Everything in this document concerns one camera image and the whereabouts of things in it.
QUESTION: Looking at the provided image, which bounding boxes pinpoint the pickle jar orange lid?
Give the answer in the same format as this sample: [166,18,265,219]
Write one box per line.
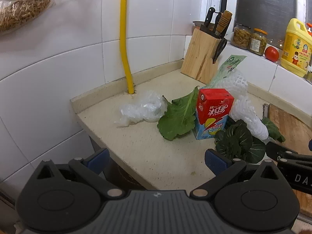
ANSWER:
[248,28,268,57]

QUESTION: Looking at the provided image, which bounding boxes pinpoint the bag of dried noodles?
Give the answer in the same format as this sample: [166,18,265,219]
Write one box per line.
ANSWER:
[1,0,54,34]

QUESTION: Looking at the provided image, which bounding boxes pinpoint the large dark cabbage leaf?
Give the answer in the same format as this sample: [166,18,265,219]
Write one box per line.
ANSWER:
[262,117,285,143]

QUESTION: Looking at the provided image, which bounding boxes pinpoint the yellow dish soap bottle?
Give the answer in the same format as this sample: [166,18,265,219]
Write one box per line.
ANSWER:
[280,18,311,78]

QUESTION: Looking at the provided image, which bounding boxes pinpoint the red iced tea carton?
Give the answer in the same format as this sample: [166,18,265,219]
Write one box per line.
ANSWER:
[193,88,234,140]

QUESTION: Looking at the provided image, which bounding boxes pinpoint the black kitchen scissors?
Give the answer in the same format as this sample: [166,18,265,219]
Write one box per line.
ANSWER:
[213,37,227,64]

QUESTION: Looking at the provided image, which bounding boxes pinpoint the clear plastic bag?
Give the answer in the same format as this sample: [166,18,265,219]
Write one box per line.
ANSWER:
[115,90,168,127]

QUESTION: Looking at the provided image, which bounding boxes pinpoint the wooden knife block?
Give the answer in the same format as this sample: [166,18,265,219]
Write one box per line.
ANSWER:
[181,28,221,85]

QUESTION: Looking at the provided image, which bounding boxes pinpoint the dark green bok choy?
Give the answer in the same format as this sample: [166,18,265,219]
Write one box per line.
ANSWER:
[215,120,265,164]

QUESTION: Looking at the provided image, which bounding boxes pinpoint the white foam fruit net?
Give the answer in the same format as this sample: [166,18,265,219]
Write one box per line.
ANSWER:
[230,95,269,141]

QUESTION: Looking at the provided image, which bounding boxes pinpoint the black handled knife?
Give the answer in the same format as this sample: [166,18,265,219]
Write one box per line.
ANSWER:
[200,7,218,39]

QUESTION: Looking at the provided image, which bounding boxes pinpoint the pickle jar dark lid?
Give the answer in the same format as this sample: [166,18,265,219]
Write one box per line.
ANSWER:
[231,24,252,50]

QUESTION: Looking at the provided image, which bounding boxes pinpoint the wooden cutting board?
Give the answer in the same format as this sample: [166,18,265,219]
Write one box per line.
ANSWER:
[268,104,311,217]

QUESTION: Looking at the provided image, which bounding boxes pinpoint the large green lettuce leaf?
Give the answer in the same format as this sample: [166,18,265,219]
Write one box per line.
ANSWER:
[157,86,199,141]

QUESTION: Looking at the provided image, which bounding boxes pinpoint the red tomato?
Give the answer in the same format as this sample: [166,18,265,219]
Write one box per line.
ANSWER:
[264,46,280,62]

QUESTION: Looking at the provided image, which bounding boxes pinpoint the green printed plastic bag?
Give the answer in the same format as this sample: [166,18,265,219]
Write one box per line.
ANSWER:
[203,54,247,89]

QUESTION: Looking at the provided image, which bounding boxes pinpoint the yellow gas pipe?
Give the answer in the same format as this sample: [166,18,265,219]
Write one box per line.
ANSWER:
[120,0,134,94]

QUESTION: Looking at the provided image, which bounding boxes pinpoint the metal bowl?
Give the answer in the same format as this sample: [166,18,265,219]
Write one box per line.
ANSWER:
[193,21,214,30]

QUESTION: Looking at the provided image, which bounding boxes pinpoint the wooden handled knife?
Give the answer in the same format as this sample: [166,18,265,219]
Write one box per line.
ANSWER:
[215,10,232,36]

